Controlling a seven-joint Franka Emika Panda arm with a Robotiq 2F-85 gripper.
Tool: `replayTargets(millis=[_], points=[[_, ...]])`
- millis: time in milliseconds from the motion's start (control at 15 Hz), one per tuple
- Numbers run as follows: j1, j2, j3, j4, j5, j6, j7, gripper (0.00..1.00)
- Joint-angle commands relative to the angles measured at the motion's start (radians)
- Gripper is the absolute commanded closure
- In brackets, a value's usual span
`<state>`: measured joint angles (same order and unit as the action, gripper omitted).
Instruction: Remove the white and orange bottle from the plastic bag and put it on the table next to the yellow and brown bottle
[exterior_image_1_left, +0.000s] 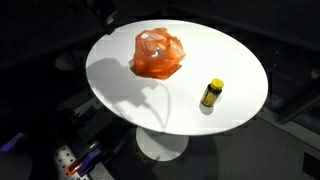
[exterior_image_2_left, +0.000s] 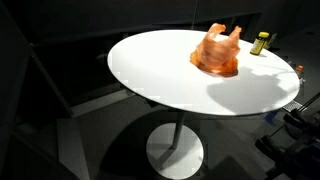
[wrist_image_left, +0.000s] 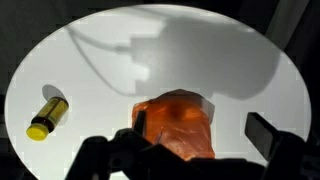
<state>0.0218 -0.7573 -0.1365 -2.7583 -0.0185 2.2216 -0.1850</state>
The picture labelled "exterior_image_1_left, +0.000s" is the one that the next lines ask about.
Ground white round pedestal table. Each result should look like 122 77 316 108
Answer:
86 20 268 161

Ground purple and orange clamp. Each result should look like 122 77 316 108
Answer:
65 148 102 177

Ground perforated metal plate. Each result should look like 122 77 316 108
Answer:
53 145 92 180

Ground orange plastic bag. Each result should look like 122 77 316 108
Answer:
132 28 186 79

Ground yellow-capped amber pill bottle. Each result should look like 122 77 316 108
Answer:
201 79 224 107

